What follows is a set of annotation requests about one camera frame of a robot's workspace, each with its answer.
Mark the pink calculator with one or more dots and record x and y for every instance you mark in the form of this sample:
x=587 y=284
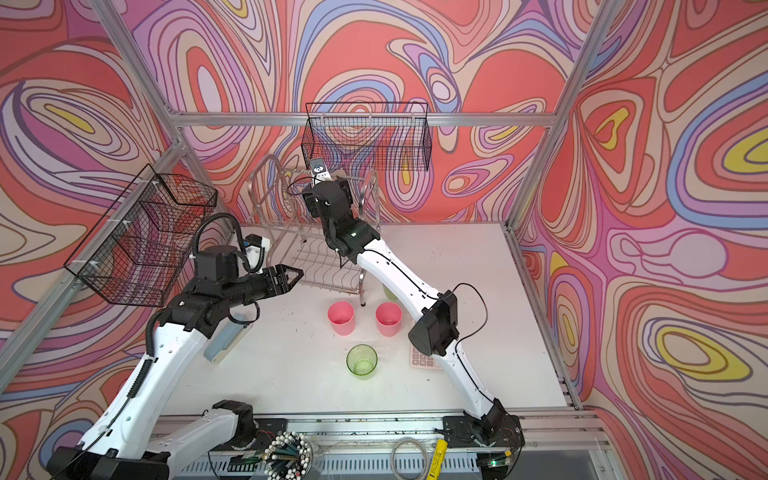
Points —
x=417 y=360

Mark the black wire basket back wall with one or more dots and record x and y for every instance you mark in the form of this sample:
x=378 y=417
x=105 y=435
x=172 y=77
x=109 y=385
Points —
x=358 y=136

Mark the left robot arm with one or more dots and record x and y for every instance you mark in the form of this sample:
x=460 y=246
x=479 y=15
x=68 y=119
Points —
x=229 y=271

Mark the yellow marker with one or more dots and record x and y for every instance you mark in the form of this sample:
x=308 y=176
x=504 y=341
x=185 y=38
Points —
x=438 y=458

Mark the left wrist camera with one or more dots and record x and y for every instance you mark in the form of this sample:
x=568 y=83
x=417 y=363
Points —
x=256 y=249

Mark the black wire basket wall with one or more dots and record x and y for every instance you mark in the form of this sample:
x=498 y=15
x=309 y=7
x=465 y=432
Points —
x=137 y=250
x=358 y=136

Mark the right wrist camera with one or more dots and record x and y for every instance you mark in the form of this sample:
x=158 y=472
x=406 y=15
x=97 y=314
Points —
x=319 y=171

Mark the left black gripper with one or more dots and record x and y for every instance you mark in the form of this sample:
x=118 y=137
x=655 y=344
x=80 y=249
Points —
x=280 y=277

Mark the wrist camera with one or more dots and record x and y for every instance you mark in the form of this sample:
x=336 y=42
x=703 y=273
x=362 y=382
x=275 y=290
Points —
x=256 y=249
x=319 y=171

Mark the steel two-tier dish rack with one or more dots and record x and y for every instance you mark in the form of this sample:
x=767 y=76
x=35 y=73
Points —
x=297 y=238

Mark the light blue sponge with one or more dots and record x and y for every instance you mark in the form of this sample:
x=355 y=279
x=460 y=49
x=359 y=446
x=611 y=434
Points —
x=224 y=341

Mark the opaque pink cup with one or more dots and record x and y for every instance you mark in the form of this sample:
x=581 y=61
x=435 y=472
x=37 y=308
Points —
x=341 y=315
x=389 y=318

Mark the black wire basket left wall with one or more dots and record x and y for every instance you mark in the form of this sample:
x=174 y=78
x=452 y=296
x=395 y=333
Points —
x=137 y=250

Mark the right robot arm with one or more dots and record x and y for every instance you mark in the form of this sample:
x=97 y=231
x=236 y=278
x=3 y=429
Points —
x=435 y=331

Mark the green translucent cup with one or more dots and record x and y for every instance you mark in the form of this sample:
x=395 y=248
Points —
x=362 y=361
x=389 y=294

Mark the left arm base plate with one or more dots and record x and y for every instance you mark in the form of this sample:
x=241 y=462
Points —
x=267 y=428

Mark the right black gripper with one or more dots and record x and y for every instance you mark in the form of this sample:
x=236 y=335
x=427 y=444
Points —
x=311 y=200

